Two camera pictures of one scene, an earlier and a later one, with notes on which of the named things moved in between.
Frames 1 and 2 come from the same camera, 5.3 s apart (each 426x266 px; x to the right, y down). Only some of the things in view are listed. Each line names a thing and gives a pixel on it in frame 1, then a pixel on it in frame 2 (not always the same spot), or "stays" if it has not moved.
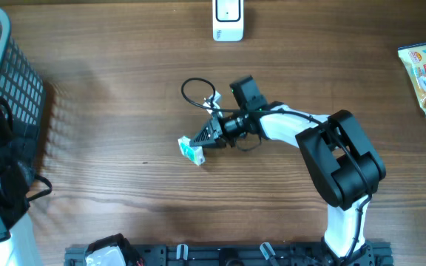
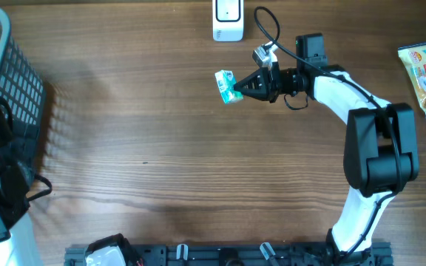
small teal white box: (194, 154) → (225, 81)
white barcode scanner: (228, 20) stays
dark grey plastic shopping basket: (4, 69) stays
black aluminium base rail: (237, 254) stays
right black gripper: (219, 134) → (269, 83)
